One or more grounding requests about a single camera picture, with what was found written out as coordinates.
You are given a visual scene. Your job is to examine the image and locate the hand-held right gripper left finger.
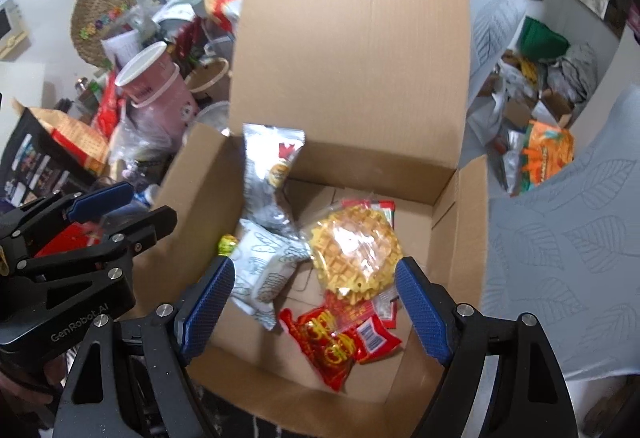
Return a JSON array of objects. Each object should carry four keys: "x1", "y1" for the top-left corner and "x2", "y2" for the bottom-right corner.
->
[{"x1": 60, "y1": 257, "x2": 237, "y2": 438}]

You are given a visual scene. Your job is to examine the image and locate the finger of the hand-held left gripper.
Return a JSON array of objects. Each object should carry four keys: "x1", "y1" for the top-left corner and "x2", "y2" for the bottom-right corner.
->
[
  {"x1": 15, "y1": 206, "x2": 179, "y2": 281},
  {"x1": 0, "y1": 182, "x2": 136, "y2": 249}
]

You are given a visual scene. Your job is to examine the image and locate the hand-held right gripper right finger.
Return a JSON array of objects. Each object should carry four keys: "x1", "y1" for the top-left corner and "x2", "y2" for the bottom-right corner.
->
[{"x1": 394, "y1": 256, "x2": 575, "y2": 438}]

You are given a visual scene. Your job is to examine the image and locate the yellow-green candy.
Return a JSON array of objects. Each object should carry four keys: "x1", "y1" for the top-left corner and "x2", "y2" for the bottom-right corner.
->
[{"x1": 216, "y1": 234, "x2": 239, "y2": 259}]

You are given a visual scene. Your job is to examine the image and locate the white patterned snack packet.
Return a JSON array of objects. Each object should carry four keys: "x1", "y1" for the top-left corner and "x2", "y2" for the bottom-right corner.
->
[{"x1": 231, "y1": 218, "x2": 311, "y2": 331}]

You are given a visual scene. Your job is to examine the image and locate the yellow waffle packet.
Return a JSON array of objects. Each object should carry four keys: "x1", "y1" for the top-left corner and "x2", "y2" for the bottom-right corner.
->
[{"x1": 300, "y1": 203, "x2": 403, "y2": 306}]

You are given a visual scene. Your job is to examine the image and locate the red snack packet yellow print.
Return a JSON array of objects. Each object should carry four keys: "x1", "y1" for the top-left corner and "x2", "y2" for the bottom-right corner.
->
[{"x1": 277, "y1": 303, "x2": 403, "y2": 394}]

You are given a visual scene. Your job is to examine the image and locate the silver snack packet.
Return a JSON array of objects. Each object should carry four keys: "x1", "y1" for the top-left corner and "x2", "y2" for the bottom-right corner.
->
[{"x1": 241, "y1": 123, "x2": 307, "y2": 239}]

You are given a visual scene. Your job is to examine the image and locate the brown cardboard box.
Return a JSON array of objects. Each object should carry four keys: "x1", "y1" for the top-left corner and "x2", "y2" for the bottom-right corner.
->
[{"x1": 132, "y1": 0, "x2": 491, "y2": 438}]

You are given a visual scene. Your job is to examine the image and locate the red plastic container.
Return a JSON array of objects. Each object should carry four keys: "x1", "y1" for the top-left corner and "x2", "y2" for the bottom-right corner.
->
[{"x1": 35, "y1": 223, "x2": 101, "y2": 259}]

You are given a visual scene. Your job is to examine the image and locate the orange and yellow packet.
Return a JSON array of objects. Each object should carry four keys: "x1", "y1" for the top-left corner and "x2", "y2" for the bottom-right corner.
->
[{"x1": 37, "y1": 110, "x2": 109, "y2": 173}]

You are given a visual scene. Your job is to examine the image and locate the clear plastic bag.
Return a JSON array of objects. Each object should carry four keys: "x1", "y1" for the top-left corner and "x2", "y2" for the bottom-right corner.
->
[{"x1": 107, "y1": 113, "x2": 186, "y2": 173}]

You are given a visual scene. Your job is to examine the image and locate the black printed bag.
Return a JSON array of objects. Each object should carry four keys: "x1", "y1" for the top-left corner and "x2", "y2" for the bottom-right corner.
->
[{"x1": 0, "y1": 108, "x2": 101, "y2": 213}]

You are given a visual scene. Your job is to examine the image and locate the red foil packet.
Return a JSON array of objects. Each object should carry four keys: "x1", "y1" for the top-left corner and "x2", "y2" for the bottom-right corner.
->
[{"x1": 95, "y1": 78, "x2": 126, "y2": 139}]

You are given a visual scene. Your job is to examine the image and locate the pink panda print paper cup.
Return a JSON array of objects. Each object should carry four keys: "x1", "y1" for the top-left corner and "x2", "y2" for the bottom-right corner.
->
[{"x1": 127, "y1": 62, "x2": 198, "y2": 139}]

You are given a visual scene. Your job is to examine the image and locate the large grey leaf-print chair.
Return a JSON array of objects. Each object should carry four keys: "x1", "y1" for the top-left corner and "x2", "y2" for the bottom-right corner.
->
[{"x1": 480, "y1": 85, "x2": 640, "y2": 381}]

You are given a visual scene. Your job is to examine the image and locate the dark red glossy wrapper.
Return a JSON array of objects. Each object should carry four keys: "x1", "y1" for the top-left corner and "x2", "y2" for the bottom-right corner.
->
[{"x1": 175, "y1": 18, "x2": 202, "y2": 63}]

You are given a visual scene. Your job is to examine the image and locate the round woven mat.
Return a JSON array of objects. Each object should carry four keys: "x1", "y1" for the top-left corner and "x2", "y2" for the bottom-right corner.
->
[{"x1": 70, "y1": 0, "x2": 138, "y2": 68}]

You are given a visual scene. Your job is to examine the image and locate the orange snack bag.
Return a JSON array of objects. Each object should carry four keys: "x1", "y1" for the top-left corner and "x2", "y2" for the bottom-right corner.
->
[{"x1": 520, "y1": 120, "x2": 576, "y2": 189}]

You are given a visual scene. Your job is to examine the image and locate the white plastic bag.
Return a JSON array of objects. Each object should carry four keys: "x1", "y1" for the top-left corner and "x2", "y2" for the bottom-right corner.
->
[{"x1": 470, "y1": 95, "x2": 507, "y2": 147}]

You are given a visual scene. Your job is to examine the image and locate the white and green box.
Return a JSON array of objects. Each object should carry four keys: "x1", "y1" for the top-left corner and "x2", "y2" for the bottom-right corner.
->
[{"x1": 160, "y1": 0, "x2": 211, "y2": 24}]

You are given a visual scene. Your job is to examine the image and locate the grey cloth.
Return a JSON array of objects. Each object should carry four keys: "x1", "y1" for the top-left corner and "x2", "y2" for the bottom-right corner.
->
[{"x1": 545, "y1": 42, "x2": 599, "y2": 103}]

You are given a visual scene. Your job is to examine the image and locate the small grey leaf-print chair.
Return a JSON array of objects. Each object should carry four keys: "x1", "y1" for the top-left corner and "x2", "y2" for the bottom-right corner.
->
[{"x1": 462, "y1": 0, "x2": 528, "y2": 119}]

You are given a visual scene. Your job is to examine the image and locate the green bag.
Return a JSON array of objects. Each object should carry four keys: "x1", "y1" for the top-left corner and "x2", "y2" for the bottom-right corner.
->
[{"x1": 517, "y1": 16, "x2": 571, "y2": 63}]

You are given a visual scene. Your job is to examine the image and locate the wall intercom panel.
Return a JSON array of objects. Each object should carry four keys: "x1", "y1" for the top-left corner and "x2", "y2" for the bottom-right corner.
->
[{"x1": 0, "y1": 0, "x2": 31, "y2": 61}]

